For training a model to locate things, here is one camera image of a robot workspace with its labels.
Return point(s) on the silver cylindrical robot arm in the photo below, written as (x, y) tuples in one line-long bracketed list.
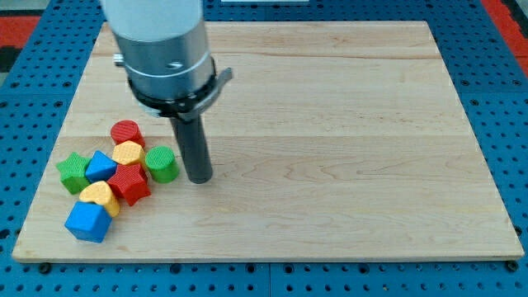
[(164, 44)]

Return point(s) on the small blue cube block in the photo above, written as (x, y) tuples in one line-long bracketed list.
[(100, 168)]

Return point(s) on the large blue cube block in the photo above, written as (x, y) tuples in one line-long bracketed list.
[(88, 222)]

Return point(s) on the light wooden board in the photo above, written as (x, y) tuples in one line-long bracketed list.
[(334, 142)]

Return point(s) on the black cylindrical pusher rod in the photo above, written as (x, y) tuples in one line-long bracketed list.
[(192, 143)]

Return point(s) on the green cylinder block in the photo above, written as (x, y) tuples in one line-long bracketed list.
[(162, 165)]

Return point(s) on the yellow pentagon block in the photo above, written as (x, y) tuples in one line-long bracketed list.
[(129, 153)]

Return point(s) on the red star block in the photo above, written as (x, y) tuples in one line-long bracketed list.
[(130, 183)]

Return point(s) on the red cylinder block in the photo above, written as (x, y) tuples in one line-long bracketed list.
[(126, 130)]

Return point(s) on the yellow heart block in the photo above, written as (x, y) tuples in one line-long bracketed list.
[(100, 193)]

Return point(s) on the green star block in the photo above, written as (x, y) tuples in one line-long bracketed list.
[(73, 173)]

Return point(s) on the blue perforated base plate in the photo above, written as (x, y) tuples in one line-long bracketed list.
[(41, 83)]

